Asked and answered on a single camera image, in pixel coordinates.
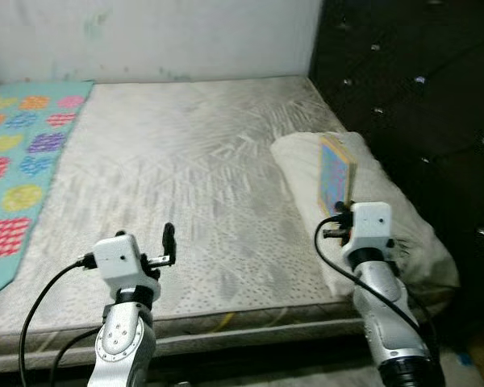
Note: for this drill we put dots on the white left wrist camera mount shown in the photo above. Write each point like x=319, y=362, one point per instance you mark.
x=121, y=258

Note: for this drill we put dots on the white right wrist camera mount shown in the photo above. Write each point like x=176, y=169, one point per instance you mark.
x=373, y=222

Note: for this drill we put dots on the grey quilted mattress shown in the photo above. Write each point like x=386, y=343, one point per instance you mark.
x=185, y=177

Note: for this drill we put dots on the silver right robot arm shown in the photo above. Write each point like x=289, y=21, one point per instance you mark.
x=387, y=314

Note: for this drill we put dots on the dark bed base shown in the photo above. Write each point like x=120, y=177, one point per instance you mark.
x=250, y=355

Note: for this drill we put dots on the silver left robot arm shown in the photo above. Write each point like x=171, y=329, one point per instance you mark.
x=125, y=343

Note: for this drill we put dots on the teal blanket with colourful hearts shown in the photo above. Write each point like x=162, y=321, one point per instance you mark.
x=24, y=218

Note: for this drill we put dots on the white pillow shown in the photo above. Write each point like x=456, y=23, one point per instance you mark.
x=387, y=177

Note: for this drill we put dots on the blue tape piece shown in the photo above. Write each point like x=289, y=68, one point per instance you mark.
x=465, y=358

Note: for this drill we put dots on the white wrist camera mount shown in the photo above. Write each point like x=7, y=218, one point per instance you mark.
x=121, y=258
x=373, y=222

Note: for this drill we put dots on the blue yellow children's book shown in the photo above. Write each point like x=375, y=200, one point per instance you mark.
x=335, y=173

